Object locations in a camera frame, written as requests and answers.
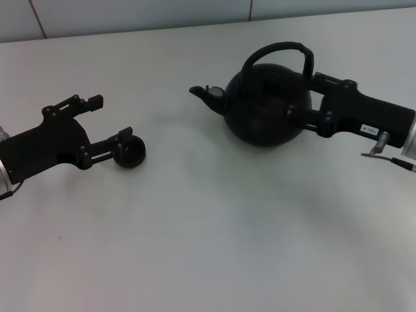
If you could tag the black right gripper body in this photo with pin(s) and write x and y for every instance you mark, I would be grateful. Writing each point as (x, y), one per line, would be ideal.
(370, 117)

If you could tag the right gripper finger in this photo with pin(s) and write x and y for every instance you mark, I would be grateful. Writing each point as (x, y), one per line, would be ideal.
(304, 117)
(328, 83)

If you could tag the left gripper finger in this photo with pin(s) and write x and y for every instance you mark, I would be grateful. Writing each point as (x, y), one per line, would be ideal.
(97, 102)
(107, 148)

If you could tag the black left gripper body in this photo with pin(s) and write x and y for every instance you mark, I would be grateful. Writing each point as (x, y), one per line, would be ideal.
(45, 146)

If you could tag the small dark teacup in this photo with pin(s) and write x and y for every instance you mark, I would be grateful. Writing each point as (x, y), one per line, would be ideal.
(131, 159)

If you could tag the black round teapot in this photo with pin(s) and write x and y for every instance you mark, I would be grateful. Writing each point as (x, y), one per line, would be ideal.
(266, 110)

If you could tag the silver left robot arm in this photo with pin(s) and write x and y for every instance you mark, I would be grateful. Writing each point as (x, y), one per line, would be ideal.
(2, 175)

